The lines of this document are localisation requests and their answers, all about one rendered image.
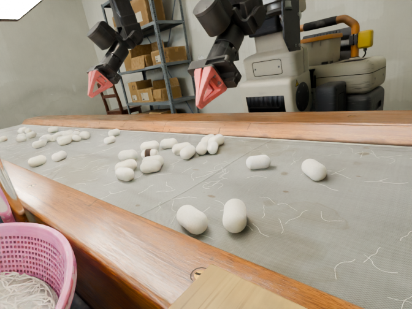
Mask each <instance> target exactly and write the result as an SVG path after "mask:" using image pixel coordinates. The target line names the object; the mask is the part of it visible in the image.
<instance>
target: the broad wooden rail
mask: <svg viewBox="0 0 412 309"><path fill-rule="evenodd" d="M22 124H26V125H38V126H59V127H70V128H91V129H112V130H113V129H119V130H124V131H145V132H166V133H177V134H198V135H209V134H213V135H217V134H221V135H223V136H230V137H251V138H263V139H284V140H305V141H316V142H337V143H358V144H370V145H391V146H402V147H412V110H379V111H337V112H254V113H171V114H128V115H45V116H36V117H33V118H28V119H25V120H24V121H23V122H22Z"/></svg>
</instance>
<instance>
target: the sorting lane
mask: <svg viewBox="0 0 412 309"><path fill-rule="evenodd" d="M23 127H26V128H27V129H31V130H32V131H34V132H35V133H36V134H37V135H36V136H35V137H33V138H31V139H28V138H27V140H26V141H24V142H17V141H16V140H15V139H16V137H17V135H18V132H17V131H18V130H19V129H20V128H23ZM51 127H54V126H38V125H26V124H21V125H18V126H12V127H9V128H5V129H0V137H2V136H6V137H7V140H6V141H3V142H0V157H1V159H4V160H6V161H9V162H11V163H13V164H16V165H18V166H20V167H23V168H25V169H28V170H30V171H33V172H35V173H37V174H40V175H43V176H45V177H47V178H50V179H52V180H54V181H57V182H59V183H62V184H64V185H66V186H69V187H71V188H74V189H76V190H79V191H81V192H83V193H86V194H89V195H90V196H93V197H96V198H98V199H100V200H103V201H106V202H108V203H110V204H113V205H116V206H117V207H120V208H123V209H125V210H127V211H129V212H132V213H135V214H136V215H139V216H142V217H144V218H146V219H149V220H152V221H154V222H156V223H159V224H162V225H163V226H166V227H169V228H171V229H173V230H176V231H178V232H181V233H183V234H185V235H188V236H190V237H193V238H195V239H198V240H200V241H202V242H205V243H208V244H209V245H212V246H215V247H217V248H219V249H222V250H224V251H227V252H229V253H232V254H234V255H236V256H239V257H241V258H244V259H246V260H248V261H251V262H253V263H255V264H258V265H261V266H263V267H265V268H268V269H270V270H273V271H275V272H278V273H280V274H282V275H285V276H287V277H290V278H292V279H295V280H297V281H299V282H302V283H305V284H307V285H309V286H312V287H314V288H316V289H319V290H321V291H324V292H326V293H328V294H331V295H333V296H335V297H338V298H341V299H343V300H345V301H348V302H351V303H353V304H355V305H358V306H360V307H362V308H365V309H412V147H402V146H391V145H370V144H358V143H337V142H316V141H305V140H284V139H263V138H251V137H230V136H223V137H224V143H223V144H222V145H220V146H218V151H217V152H216V153H215V154H210V153H209V152H208V150H207V152H206V154H203V155H199V154H197V152H196V153H195V154H194V155H193V156H192V157H191V158H189V159H187V160H185V159H182V158H181V156H180V155H175V154H174V153H173V152H172V148H168V149H163V148H162V147H161V146H160V143H161V141H162V140H163V139H171V138H174V139H176V140H177V142H178V143H184V142H188V143H190V144H191V145H193V146H194V147H195V148H196V147H197V146H198V144H199V142H201V139H202V138H203V137H205V136H207V135H198V134H177V133H166V132H145V131H124V130H120V134H119V135H117V136H115V138H116V141H115V142H113V143H110V144H108V145H107V144H105V143H104V139H105V138H106V137H109V135H108V132H109V131H110V130H112V129H91V128H70V127H59V126H56V127H58V128H59V131H58V132H60V131H68V130H73V131H74V130H76V129H78V130H79V131H80V132H82V131H86V132H89V133H90V138H89V139H82V138H81V140H80V141H79V142H76V141H72V142H71V143H70V144H67V145H59V144H58V142H57V140H56V141H54V142H52V141H47V143H46V146H44V147H40V148H33V147H32V143H33V142H36V141H39V139H40V137H42V136H43V135H47V134H49V135H53V134H55V133H56V132H54V133H49V132H48V128H51ZM153 140H155V141H157V142H158V143H159V149H158V151H159V155H160V156H162V157H163V159H164V163H163V165H162V166H161V169H160V170H159V171H157V172H152V173H147V174H145V173H143V172H142V171H141V170H140V165H141V163H142V160H143V158H142V157H141V152H142V150H141V149H140V146H141V144H142V143H144V142H149V141H153ZM123 150H135V151H136V152H137V154H138V157H137V159H136V160H135V161H136V163H137V167H136V168H135V169H134V170H133V171H134V178H133V179H132V180H131V181H124V180H120V179H118V178H117V177H116V175H115V166H116V164H117V163H119V162H121V160H120V159H119V157H118V154H119V152H121V151H123ZM59 151H65V152H66V153H67V157H66V158H65V159H62V160H60V161H58V162H55V161H53V160H52V155H53V154H54V153H57V152H59ZM38 155H43V156H45V157H46V159H47V160H46V162H45V163H44V164H41V165H39V166H37V167H31V166H29V165H28V160H29V159H30V158H33V157H36V156H38ZM259 155H267V156H268V157H269V158H270V161H271V163H270V165H269V166H268V168H265V169H254V170H253V169H249V168H248V167H247V166H246V160H247V159H248V158H249V157H250V156H259ZM306 159H314V160H316V161H318V162H319V163H321V164H322V165H324V166H325V167H326V169H327V175H326V177H325V178H324V179H323V180H320V181H315V180H312V179H311V178H310V177H309V176H307V175H306V174H305V173H304V172H303V171H302V163H303V162H304V161H305V160H306ZM231 199H240V200H241V201H242V202H243V203H244V204H245V206H246V226H245V228H244V230H242V231H241V232H238V233H231V232H229V231H228V230H226V228H225V227H224V225H223V214H224V206H225V204H226V202H227V201H229V200H231ZM184 205H192V206H193V207H195V208H196V209H198V210H199V211H201V212H202V213H204V214H205V215H206V217H207V219H208V226H207V228H206V230H205V231H204V232H203V233H201V234H197V235H196V234H192V233H190V232H189V231H187V230H186V229H185V228H184V227H183V226H181V225H180V224H179V223H178V221H177V212H178V210H179V208H180V207H182V206H184Z"/></svg>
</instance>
